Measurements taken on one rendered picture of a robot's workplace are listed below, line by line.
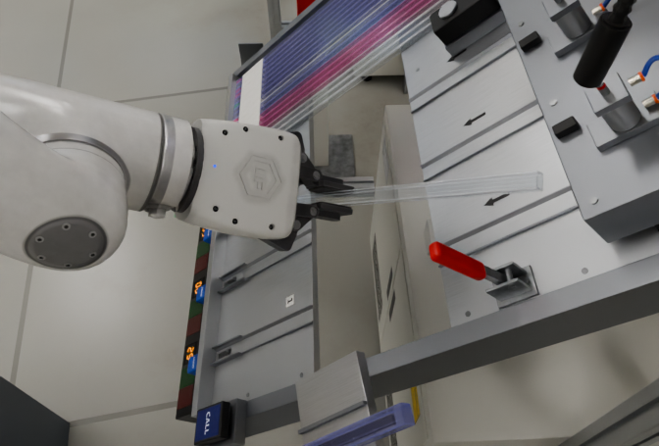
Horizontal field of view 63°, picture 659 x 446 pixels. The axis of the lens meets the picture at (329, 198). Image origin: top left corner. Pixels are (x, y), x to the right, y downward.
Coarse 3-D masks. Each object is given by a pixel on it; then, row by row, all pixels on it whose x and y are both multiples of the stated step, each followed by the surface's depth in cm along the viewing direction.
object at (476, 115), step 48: (432, 48) 70; (480, 48) 64; (432, 96) 66; (480, 96) 60; (528, 96) 55; (432, 144) 62; (480, 144) 57; (528, 144) 53; (528, 192) 51; (480, 240) 52; (528, 240) 48; (576, 240) 45; (624, 240) 43; (480, 288) 50
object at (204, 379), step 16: (224, 240) 86; (224, 256) 84; (208, 272) 81; (208, 288) 79; (208, 304) 78; (208, 320) 76; (208, 336) 75; (208, 352) 74; (208, 368) 73; (208, 384) 72; (208, 400) 71; (192, 416) 69
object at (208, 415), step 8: (208, 408) 63; (216, 408) 62; (200, 416) 64; (208, 416) 63; (216, 416) 62; (200, 424) 63; (208, 424) 62; (216, 424) 61; (200, 432) 62; (208, 432) 61; (216, 432) 60
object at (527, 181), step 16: (480, 176) 43; (496, 176) 42; (512, 176) 41; (528, 176) 40; (336, 192) 54; (352, 192) 52; (368, 192) 51; (384, 192) 50; (400, 192) 48; (416, 192) 47; (432, 192) 46; (448, 192) 45; (464, 192) 44; (480, 192) 43; (496, 192) 42; (512, 192) 42
